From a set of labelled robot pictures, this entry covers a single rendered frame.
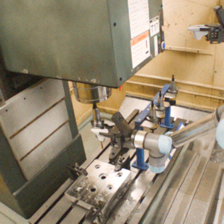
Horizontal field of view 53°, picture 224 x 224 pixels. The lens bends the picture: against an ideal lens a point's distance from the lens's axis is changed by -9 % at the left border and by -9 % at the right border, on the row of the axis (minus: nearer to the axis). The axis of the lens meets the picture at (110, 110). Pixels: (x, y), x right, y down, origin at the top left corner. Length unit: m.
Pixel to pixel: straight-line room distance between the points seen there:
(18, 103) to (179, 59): 1.23
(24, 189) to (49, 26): 1.03
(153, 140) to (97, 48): 0.45
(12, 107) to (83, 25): 0.66
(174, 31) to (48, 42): 1.15
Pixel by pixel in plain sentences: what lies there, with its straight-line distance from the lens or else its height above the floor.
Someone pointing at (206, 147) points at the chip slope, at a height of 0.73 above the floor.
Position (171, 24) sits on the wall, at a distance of 1.86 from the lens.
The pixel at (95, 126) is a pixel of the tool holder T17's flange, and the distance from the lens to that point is 1.10.
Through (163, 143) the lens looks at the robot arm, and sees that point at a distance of 1.00.
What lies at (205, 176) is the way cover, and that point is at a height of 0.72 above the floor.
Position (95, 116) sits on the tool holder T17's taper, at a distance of 1.09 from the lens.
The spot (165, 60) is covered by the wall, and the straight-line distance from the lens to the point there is 1.97.
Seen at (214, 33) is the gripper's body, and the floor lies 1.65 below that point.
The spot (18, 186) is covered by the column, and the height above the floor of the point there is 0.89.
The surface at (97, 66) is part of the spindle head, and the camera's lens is 0.81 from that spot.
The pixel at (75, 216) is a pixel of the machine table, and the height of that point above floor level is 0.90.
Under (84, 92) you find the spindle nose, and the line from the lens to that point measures 0.96.
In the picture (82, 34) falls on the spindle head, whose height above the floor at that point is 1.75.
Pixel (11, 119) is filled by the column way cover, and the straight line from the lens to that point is 1.30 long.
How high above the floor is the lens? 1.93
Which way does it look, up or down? 31 degrees down
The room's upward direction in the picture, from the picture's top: 7 degrees counter-clockwise
